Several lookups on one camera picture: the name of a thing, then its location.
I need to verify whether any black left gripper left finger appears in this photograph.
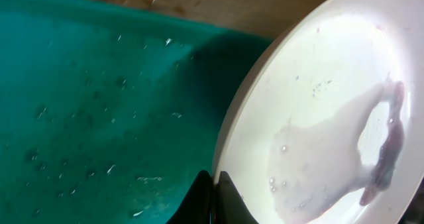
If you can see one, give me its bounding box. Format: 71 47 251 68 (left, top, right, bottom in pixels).
166 170 212 224

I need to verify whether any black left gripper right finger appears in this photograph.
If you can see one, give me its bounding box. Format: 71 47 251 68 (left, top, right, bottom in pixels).
215 171 258 224

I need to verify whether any pink plastic plate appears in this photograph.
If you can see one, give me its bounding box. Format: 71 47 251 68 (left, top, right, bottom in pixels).
213 0 423 223

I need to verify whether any teal plastic tray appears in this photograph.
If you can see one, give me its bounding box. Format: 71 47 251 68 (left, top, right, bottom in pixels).
1 0 270 223

